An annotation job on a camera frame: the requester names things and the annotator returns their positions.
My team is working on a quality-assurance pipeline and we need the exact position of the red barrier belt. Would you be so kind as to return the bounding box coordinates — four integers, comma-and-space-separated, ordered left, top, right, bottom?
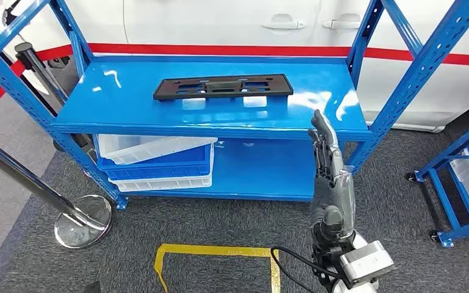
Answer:
0, 42, 469, 124

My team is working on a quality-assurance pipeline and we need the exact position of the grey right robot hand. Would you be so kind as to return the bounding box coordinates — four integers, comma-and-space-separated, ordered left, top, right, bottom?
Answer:
308, 109, 357, 244

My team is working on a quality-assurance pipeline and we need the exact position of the blue rack with casters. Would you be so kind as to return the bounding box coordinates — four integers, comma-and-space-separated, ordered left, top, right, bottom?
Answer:
406, 113, 469, 248

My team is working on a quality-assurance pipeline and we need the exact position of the blue metal shelf rack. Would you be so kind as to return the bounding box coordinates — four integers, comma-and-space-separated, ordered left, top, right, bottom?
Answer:
0, 0, 469, 211

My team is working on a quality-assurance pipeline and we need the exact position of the white car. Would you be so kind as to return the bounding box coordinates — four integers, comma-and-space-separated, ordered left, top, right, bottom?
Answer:
0, 0, 469, 134

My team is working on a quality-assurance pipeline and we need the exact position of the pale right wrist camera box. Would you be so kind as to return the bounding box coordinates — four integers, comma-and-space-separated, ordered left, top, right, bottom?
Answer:
338, 241, 396, 286

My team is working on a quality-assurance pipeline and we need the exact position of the thin black pole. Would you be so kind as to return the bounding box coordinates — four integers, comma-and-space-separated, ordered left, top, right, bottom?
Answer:
0, 22, 60, 118

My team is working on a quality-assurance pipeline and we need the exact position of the chrome stanchion with black cap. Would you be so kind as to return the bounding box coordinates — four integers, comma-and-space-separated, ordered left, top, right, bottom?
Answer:
14, 42, 98, 162
0, 130, 113, 249

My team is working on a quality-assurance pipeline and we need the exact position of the yellow floor tape square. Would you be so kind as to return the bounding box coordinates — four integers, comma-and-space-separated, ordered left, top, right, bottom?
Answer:
154, 243, 282, 293

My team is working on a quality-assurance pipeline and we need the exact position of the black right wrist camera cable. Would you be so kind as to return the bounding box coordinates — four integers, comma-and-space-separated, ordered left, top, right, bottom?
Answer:
270, 247, 343, 293

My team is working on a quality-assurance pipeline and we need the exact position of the black plastic frame part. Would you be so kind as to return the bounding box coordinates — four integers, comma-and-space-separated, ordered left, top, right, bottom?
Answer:
153, 73, 294, 102

